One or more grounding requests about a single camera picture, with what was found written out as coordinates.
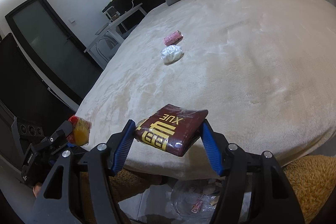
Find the left bare hand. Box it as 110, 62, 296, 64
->
33, 183, 42, 197

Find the pink printed carton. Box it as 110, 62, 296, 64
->
163, 31, 183, 46

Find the white chair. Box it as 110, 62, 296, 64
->
95, 35, 121, 63

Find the dark brown snack wrapper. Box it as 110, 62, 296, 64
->
135, 104, 209, 157

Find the clear trash bin bag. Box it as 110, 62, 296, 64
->
118, 177, 253, 224

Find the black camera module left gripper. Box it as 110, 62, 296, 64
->
11, 117, 45, 161

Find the white desk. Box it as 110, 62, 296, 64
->
84, 3, 147, 69

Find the brown fluffy rug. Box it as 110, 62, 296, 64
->
109, 155, 335, 223

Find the beige plush bed blanket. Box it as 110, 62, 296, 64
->
77, 0, 335, 165

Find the red snack wrapper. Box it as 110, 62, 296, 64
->
67, 115, 92, 146

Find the large white plastic bag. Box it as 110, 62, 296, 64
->
161, 45, 184, 65

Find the pink sunflower snack wrapper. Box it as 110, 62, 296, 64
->
191, 200, 203, 214

